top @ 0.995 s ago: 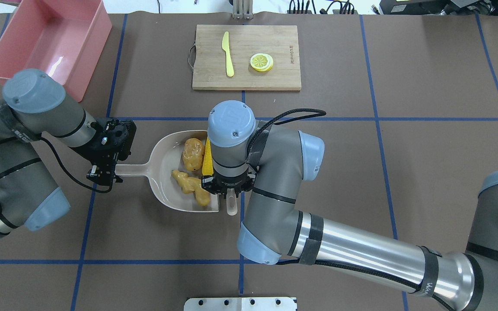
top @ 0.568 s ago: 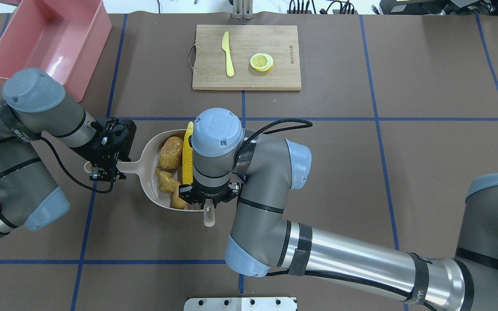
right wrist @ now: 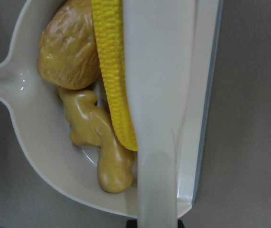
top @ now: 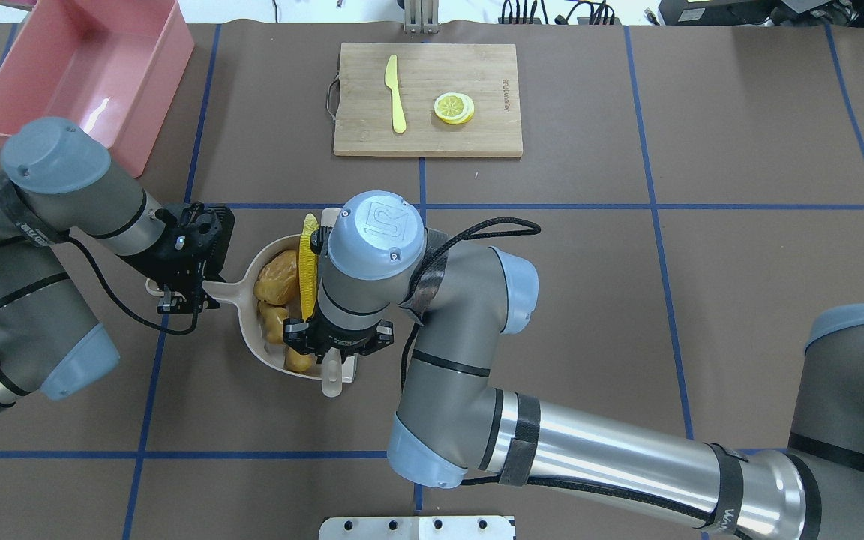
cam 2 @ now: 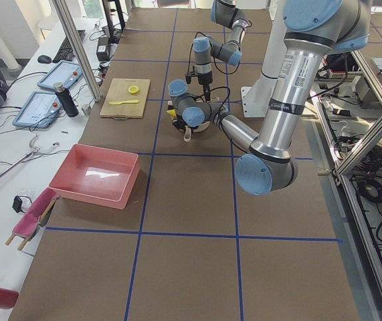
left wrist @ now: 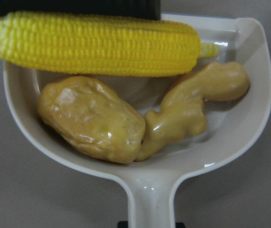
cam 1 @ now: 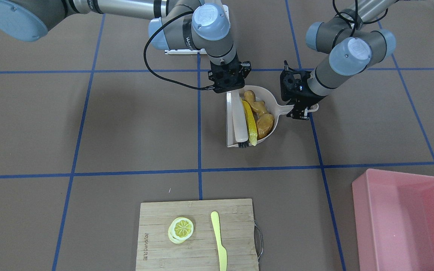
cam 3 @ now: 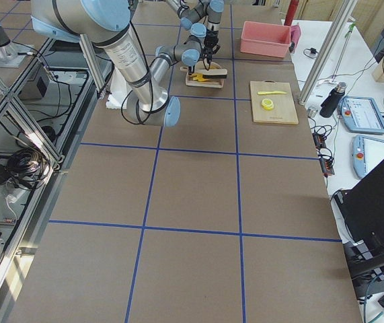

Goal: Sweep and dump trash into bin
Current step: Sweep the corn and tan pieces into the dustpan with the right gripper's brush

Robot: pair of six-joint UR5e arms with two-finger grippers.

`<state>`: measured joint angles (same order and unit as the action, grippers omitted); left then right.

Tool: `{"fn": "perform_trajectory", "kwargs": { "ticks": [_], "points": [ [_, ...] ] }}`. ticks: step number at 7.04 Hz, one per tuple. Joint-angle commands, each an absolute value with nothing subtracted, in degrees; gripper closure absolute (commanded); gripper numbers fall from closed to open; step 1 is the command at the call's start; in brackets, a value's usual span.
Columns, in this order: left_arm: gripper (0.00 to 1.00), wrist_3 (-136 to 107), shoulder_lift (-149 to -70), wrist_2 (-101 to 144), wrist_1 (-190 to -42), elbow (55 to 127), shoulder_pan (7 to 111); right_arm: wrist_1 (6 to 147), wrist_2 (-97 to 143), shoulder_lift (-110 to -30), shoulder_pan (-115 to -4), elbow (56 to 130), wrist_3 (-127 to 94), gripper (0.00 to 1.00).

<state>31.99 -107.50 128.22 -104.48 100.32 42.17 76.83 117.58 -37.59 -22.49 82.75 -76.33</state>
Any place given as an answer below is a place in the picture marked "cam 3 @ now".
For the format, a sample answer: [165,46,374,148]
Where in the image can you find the black power strip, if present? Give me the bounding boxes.
[312,133,335,178]

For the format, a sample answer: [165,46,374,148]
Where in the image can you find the wooden cutting board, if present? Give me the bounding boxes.
[249,81,299,125]

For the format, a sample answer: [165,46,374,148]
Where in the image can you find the pink plastic bin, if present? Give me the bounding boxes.
[240,21,291,58]

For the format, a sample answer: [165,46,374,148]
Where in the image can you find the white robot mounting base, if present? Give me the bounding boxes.
[106,67,129,110]

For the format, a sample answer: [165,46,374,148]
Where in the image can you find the lower blue teach pendant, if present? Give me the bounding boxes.
[352,135,384,179]

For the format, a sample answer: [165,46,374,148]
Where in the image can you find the black water bottle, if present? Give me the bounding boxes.
[319,82,347,118]

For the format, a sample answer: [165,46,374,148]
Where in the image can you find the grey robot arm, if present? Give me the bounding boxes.
[166,1,225,70]
[31,1,224,127]

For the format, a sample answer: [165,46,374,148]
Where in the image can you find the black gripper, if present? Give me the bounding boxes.
[204,29,220,55]
[188,48,210,75]

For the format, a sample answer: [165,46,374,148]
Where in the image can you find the blue teach pendant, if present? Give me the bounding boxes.
[352,135,384,179]
[338,96,384,135]

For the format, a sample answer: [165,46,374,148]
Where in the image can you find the beige plastic dustpan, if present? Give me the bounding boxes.
[180,61,228,89]

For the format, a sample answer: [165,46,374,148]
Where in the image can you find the yellow plastic knife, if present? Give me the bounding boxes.
[257,90,287,96]

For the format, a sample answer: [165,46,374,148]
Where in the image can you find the red fire extinguisher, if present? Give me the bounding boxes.
[284,0,299,26]

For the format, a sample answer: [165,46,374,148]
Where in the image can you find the aluminium frame post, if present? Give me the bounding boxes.
[298,0,357,106]

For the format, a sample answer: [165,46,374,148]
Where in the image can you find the coiled black cables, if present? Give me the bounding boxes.
[5,147,51,191]

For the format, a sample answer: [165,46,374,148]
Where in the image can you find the upper blue teach pendant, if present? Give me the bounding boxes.
[338,96,384,135]

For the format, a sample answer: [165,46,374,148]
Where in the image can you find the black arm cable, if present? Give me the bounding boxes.
[120,20,155,126]

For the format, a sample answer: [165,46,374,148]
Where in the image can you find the beige hand brush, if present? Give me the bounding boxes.
[197,69,228,80]

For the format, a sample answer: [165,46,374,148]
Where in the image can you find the grey control box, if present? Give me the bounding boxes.
[18,70,50,100]

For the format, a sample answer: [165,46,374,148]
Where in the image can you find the yellow lemon slice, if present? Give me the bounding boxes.
[261,98,274,110]

